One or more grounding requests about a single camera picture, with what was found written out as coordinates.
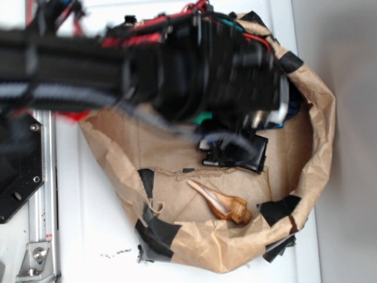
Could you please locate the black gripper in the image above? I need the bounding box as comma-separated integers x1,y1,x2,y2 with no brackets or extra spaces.
153,12,289,128

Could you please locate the green rectangular block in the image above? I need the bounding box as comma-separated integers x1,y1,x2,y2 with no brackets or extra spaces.
192,111,213,124

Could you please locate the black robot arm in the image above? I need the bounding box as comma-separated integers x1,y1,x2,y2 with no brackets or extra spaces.
1,12,289,127

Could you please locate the brown spiral seashell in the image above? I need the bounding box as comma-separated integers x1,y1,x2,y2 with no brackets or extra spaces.
187,179,252,225

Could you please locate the crumpled brown paper bag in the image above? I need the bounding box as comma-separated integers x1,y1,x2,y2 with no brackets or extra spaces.
80,12,336,273

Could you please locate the dark navy rope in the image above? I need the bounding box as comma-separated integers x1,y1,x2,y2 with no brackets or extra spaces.
284,88,306,123

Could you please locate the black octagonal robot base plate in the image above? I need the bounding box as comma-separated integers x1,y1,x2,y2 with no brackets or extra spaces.
1,114,44,224

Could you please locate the aluminium extrusion rail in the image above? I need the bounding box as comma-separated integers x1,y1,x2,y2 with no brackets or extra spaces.
26,110,61,282

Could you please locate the metal corner bracket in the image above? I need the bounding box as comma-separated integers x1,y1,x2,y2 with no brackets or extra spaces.
16,241,54,282

